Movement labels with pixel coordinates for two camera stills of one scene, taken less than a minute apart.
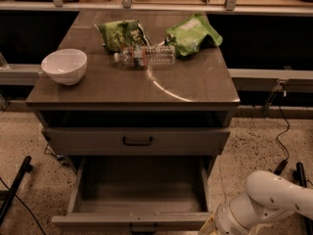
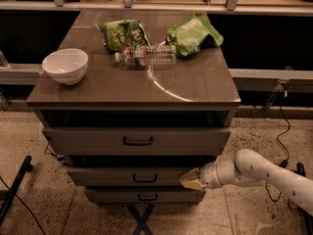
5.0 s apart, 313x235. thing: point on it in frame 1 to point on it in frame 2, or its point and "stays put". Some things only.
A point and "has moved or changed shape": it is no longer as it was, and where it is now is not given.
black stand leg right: x=301 y=180 stays put
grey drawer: x=142 y=192 has moved or changed shape
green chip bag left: x=119 y=34 stays put
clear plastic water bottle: x=144 y=56 stays put
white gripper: x=223 y=219 to x=207 y=176
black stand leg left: x=9 y=195 stays put
